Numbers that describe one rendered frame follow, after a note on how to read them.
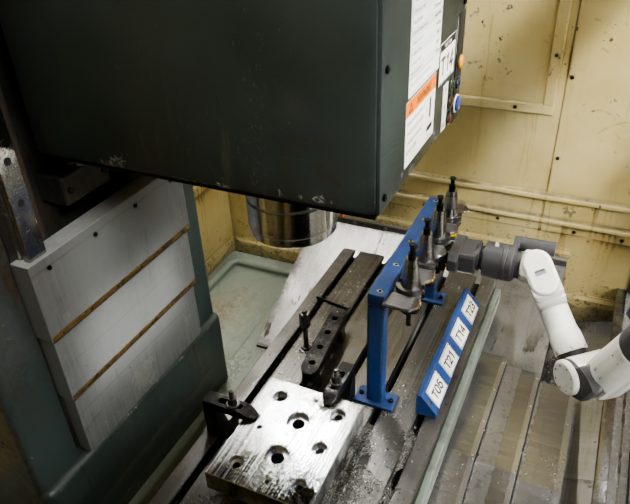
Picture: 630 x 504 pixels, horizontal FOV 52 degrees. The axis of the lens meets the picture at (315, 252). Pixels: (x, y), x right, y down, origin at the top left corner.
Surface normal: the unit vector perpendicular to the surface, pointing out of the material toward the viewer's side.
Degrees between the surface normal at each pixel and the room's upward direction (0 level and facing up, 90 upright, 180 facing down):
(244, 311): 0
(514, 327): 24
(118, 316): 90
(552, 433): 8
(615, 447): 0
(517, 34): 90
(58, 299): 91
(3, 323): 90
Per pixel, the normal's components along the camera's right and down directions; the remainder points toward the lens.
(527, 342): -0.21, -0.56
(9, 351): 0.91, 0.20
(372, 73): -0.04, 0.55
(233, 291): -0.04, -0.84
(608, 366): -0.95, 0.18
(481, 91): -0.42, 0.51
